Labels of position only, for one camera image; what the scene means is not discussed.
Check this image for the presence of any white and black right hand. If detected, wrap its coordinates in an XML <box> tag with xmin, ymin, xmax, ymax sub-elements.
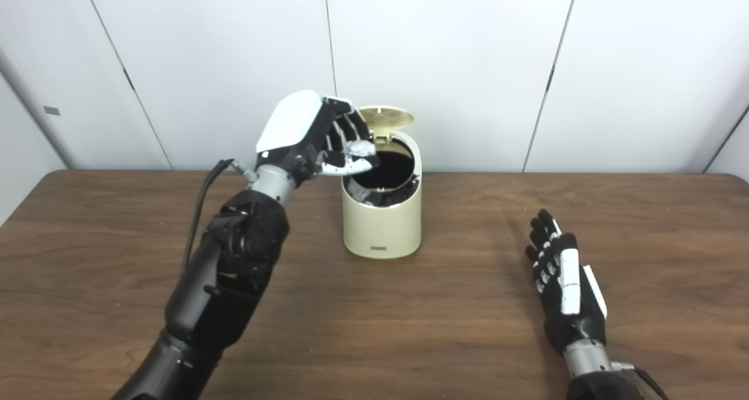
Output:
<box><xmin>525</xmin><ymin>209</ymin><xmax>608</xmax><ymax>354</ymax></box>

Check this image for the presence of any white and black left hand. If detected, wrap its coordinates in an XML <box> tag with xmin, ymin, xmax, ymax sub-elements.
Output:
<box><xmin>255</xmin><ymin>89</ymin><xmax>380</xmax><ymax>187</ymax></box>

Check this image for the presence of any white paper ball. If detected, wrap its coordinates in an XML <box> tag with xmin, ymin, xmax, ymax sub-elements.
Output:
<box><xmin>344</xmin><ymin>140</ymin><xmax>376</xmax><ymax>160</ymax></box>

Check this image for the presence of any round cream bin lid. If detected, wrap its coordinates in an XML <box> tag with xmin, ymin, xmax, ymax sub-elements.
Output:
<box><xmin>358</xmin><ymin>106</ymin><xmax>415</xmax><ymax>143</ymax></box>

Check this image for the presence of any cream-colored bin body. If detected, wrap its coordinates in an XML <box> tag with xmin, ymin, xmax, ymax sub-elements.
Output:
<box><xmin>342</xmin><ymin>130</ymin><xmax>423</xmax><ymax>260</ymax></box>

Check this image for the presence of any black bin liner bag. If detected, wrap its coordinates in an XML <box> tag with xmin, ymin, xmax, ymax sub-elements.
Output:
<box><xmin>345</xmin><ymin>140</ymin><xmax>420</xmax><ymax>208</ymax></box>

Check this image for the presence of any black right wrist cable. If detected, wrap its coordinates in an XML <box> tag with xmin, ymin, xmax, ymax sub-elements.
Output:
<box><xmin>611</xmin><ymin>362</ymin><xmax>671</xmax><ymax>400</ymax></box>

